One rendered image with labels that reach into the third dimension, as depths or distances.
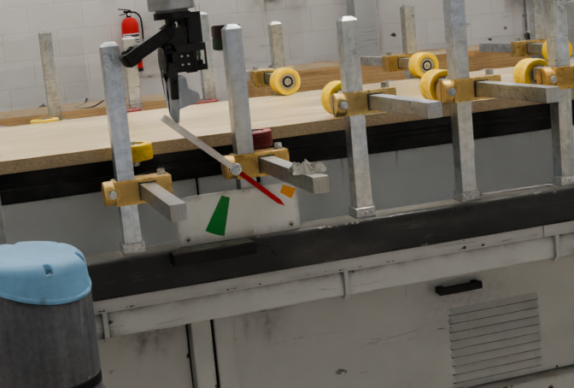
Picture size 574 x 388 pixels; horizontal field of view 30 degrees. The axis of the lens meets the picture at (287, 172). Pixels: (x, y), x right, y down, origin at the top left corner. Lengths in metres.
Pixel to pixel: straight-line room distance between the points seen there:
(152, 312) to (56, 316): 0.83
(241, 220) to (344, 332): 0.53
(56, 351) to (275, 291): 0.94
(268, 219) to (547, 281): 0.90
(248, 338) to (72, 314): 1.16
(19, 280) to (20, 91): 7.90
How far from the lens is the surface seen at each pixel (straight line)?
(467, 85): 2.36
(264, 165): 2.16
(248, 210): 2.20
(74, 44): 9.31
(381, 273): 2.37
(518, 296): 2.80
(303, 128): 2.39
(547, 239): 2.54
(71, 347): 1.43
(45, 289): 1.41
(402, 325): 2.67
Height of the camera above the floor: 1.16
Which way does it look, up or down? 9 degrees down
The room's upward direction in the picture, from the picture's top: 5 degrees counter-clockwise
